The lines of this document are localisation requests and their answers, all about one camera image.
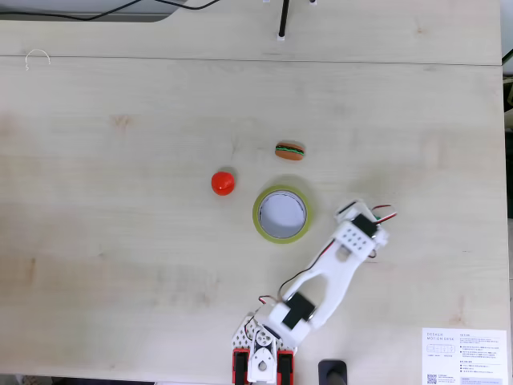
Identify yellow packing tape roll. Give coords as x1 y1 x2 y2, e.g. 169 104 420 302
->
252 184 314 245

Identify toy hamburger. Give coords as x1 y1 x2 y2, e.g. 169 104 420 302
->
274 140 307 163

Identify red toy strawberry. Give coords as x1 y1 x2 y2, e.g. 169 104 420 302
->
211 171 237 197

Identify red base clamp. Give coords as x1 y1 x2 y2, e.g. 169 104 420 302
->
232 348 251 383
277 349 296 383

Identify white printed paper sheet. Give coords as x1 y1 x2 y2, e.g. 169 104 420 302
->
421 327 508 385

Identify red white servo cable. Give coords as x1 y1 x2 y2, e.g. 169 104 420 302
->
370 204 398 226

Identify black camera tripod white feet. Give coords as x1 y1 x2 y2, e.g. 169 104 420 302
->
261 0 318 43

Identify black cable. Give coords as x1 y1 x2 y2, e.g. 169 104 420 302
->
0 0 222 22

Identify thin white wire loop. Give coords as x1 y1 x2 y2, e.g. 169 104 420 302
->
24 48 53 73

